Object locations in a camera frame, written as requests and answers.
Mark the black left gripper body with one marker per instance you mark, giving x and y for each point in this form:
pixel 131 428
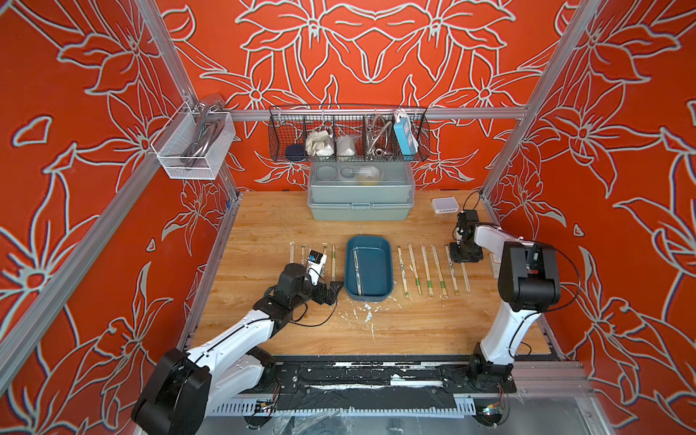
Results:
pixel 315 294

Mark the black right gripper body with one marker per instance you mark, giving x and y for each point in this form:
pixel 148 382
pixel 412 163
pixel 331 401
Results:
pixel 464 253

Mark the chopsticks eleventh pair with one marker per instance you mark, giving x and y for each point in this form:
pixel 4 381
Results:
pixel 465 276

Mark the chopsticks green band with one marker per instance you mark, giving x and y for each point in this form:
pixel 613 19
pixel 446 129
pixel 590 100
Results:
pixel 358 277

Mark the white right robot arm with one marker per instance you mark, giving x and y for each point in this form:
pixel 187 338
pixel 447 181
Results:
pixel 528 285

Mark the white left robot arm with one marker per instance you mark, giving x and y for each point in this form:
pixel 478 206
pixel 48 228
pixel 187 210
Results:
pixel 186 386

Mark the grey-green lidded storage box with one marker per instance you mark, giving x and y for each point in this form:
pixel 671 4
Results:
pixel 361 191

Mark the blue white box in basket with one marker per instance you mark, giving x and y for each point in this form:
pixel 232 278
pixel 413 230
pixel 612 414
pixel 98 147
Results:
pixel 408 145

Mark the white remote control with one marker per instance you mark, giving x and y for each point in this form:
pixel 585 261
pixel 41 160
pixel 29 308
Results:
pixel 495 263

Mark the teal plastic chopstick bin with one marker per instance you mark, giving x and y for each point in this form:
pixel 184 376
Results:
pixel 376 267

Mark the metal tongs in basket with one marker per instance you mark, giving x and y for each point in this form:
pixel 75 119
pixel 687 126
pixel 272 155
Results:
pixel 206 132

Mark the white network switch box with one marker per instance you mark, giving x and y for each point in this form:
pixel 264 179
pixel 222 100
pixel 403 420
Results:
pixel 445 205

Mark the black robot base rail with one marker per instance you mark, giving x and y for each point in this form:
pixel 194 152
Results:
pixel 378 383

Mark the black wire wall basket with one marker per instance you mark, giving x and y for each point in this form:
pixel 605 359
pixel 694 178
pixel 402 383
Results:
pixel 355 132

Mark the clear plastic wall basket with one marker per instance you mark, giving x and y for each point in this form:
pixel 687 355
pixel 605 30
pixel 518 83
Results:
pixel 177 136

